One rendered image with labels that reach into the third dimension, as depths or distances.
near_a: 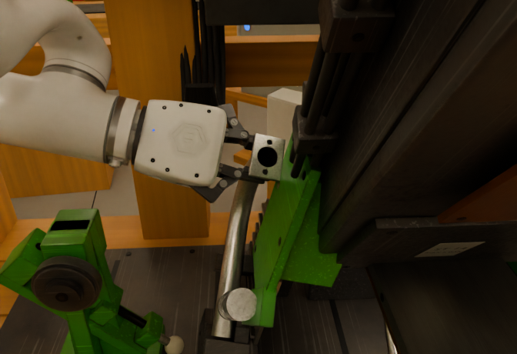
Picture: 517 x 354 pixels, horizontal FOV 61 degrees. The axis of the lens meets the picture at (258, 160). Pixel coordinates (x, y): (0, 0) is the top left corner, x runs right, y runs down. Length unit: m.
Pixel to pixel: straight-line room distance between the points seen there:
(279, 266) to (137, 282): 0.41
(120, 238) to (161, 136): 0.50
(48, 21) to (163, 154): 0.18
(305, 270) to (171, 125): 0.23
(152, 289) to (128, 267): 0.08
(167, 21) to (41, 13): 0.32
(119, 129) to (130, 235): 0.51
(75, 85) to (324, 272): 0.36
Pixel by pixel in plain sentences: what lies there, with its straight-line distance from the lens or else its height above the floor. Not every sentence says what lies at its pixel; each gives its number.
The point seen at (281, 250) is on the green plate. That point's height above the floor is 1.17.
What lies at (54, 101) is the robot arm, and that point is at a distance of 0.54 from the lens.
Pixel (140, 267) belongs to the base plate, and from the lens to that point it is 0.89.
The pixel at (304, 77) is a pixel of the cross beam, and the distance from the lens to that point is 0.89.
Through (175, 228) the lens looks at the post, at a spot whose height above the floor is 0.91.
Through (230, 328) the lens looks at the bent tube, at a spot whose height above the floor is 0.99.
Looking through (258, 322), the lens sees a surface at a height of 1.09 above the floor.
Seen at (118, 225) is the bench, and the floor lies 0.88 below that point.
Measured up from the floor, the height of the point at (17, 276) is 1.12.
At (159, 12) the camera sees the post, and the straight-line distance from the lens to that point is 0.76.
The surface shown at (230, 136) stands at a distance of 0.56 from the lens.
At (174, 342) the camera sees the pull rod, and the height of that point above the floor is 0.96.
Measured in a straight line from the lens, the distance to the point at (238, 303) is 0.55.
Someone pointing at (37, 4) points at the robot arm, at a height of 1.42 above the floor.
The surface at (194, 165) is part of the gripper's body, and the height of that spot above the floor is 1.23.
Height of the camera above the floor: 1.50
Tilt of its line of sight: 30 degrees down
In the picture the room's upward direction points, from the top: straight up
